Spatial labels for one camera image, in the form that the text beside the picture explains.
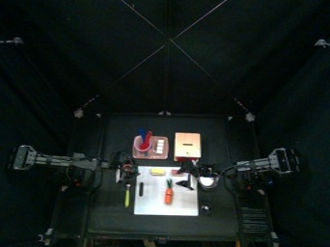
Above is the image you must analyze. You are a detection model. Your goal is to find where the white cutting board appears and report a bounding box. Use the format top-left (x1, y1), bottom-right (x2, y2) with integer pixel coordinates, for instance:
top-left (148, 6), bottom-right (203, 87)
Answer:
top-left (132, 165), bottom-right (200, 217)

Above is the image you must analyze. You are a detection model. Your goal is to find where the red plastic cup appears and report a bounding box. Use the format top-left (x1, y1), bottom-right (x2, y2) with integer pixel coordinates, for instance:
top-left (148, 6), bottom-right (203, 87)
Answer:
top-left (132, 134), bottom-right (153, 152)

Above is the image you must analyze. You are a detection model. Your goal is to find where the orange toy carrot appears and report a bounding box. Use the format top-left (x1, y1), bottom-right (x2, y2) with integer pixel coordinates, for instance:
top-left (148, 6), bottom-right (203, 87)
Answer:
top-left (164, 178), bottom-right (174, 205)

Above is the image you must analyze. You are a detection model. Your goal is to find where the white text label sticker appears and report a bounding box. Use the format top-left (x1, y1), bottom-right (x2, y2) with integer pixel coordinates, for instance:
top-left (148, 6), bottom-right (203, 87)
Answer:
top-left (237, 206), bottom-right (269, 237)

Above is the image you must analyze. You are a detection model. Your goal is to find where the pink wooden tray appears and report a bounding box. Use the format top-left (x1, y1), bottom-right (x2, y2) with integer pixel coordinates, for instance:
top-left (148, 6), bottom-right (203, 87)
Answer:
top-left (130, 135), bottom-right (169, 160)

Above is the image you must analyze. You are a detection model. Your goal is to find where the wooden box with red drawer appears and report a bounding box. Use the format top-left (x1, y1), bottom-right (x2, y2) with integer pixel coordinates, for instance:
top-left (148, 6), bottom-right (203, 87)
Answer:
top-left (172, 131), bottom-right (201, 163)

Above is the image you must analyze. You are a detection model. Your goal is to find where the yellow-green toy peeler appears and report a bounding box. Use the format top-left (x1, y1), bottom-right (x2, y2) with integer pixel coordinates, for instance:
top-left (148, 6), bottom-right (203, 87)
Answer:
top-left (124, 182), bottom-right (130, 208)

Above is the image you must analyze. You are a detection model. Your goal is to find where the thin diagonal frame cord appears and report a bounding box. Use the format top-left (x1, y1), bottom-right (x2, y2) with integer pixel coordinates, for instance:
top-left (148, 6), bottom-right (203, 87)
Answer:
top-left (77, 0), bottom-right (228, 113)
top-left (118, 0), bottom-right (253, 116)

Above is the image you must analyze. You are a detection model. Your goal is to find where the silver metal bowl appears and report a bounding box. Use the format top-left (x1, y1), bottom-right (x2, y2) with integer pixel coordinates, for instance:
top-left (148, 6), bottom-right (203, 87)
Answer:
top-left (197, 175), bottom-right (217, 191)

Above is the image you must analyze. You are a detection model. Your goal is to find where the blue toy utensil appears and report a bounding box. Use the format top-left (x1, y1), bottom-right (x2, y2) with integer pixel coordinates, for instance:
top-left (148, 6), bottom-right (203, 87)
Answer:
top-left (137, 127), bottom-right (148, 146)

